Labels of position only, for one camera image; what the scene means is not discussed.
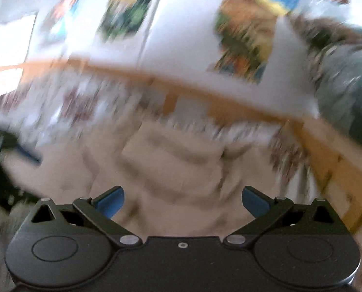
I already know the beige garment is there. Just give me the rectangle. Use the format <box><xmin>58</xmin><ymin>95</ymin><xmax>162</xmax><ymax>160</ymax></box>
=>
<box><xmin>3</xmin><ymin>119</ymin><xmax>281</xmax><ymax>238</ymax></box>

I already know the plastic bag of clothes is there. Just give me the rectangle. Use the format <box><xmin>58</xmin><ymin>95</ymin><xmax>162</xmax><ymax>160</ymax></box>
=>
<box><xmin>289</xmin><ymin>14</ymin><xmax>362</xmax><ymax>145</ymax></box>

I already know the floral white bedspread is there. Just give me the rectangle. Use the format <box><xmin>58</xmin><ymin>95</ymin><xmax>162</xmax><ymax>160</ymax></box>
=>
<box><xmin>0</xmin><ymin>69</ymin><xmax>318</xmax><ymax>203</ymax></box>

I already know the small girl poster left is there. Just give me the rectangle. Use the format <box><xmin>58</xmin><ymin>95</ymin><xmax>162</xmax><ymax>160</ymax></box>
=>
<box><xmin>40</xmin><ymin>0</ymin><xmax>79</xmax><ymax>46</ymax></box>

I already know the landscape poster torn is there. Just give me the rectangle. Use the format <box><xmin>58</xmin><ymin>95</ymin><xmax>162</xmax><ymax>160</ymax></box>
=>
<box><xmin>211</xmin><ymin>0</ymin><xmax>277</xmax><ymax>84</ymax></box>

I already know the blond child poster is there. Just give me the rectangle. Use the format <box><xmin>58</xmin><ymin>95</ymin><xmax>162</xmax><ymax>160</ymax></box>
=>
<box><xmin>98</xmin><ymin>0</ymin><xmax>152</xmax><ymax>42</ymax></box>

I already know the wooden bed frame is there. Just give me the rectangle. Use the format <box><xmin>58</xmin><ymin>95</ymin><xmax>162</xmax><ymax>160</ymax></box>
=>
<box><xmin>17</xmin><ymin>58</ymin><xmax>362</xmax><ymax>233</ymax></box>

